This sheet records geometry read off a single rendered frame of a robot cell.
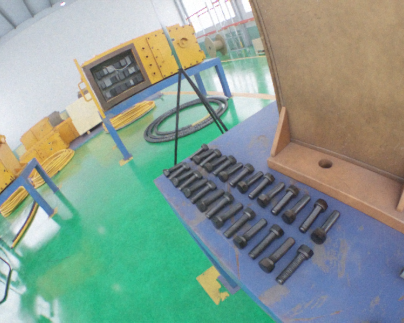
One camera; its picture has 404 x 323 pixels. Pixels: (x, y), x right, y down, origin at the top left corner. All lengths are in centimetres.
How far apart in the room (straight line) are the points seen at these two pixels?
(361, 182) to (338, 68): 16
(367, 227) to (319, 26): 26
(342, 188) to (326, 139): 9
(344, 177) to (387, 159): 7
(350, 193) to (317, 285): 13
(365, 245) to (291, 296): 11
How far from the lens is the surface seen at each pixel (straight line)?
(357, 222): 29
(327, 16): 28
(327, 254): 26
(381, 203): 29
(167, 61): 251
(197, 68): 269
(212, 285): 96
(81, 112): 552
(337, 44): 28
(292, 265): 24
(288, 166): 33
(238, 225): 27
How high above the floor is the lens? 87
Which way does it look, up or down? 32 degrees down
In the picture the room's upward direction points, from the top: 23 degrees counter-clockwise
